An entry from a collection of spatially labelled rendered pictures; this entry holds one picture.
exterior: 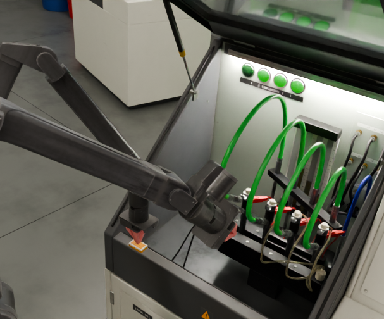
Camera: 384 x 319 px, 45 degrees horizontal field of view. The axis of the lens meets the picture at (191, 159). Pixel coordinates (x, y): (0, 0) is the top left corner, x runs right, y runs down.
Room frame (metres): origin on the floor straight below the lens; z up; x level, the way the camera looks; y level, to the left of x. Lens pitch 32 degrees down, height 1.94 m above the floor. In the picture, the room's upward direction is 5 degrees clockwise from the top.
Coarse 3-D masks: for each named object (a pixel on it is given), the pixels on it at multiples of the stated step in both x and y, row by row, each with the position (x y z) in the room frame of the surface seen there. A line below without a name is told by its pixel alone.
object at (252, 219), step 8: (296, 120) 1.12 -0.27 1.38; (288, 128) 1.07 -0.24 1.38; (304, 128) 1.17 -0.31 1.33; (280, 136) 1.05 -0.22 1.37; (304, 136) 1.19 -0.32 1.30; (272, 144) 1.03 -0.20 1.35; (304, 144) 1.20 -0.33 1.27; (272, 152) 1.01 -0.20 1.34; (264, 160) 0.99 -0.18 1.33; (264, 168) 0.98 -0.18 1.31; (256, 176) 0.97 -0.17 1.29; (256, 184) 0.96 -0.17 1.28; (296, 184) 1.20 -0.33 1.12; (248, 200) 0.95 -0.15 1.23; (248, 208) 0.94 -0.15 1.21; (248, 216) 0.95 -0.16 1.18; (264, 224) 1.03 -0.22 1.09
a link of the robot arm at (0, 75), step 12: (0, 48) 1.00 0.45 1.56; (12, 48) 1.01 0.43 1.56; (24, 48) 1.02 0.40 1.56; (36, 48) 1.03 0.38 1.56; (48, 48) 1.05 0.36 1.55; (0, 60) 0.99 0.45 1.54; (12, 60) 1.00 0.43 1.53; (24, 60) 1.01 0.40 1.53; (36, 60) 1.02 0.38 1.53; (0, 72) 0.99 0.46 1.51; (12, 72) 1.00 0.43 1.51; (0, 84) 0.98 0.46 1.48; (12, 84) 1.00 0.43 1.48; (0, 96) 0.98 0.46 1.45
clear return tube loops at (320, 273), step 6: (306, 222) 1.01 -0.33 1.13; (270, 228) 1.00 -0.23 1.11; (330, 228) 0.98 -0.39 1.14; (300, 234) 0.97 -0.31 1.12; (330, 234) 0.97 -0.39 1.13; (264, 240) 0.97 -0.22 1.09; (294, 246) 0.94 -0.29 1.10; (324, 246) 0.93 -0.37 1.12; (288, 258) 0.92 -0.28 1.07; (318, 258) 0.90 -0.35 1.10; (306, 264) 0.96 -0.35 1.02; (312, 264) 0.96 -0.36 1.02; (312, 270) 0.88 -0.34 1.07; (318, 270) 0.95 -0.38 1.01; (324, 270) 0.95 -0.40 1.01; (288, 276) 0.92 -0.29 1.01; (318, 276) 0.94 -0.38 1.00; (324, 276) 0.94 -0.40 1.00; (306, 282) 0.91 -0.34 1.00
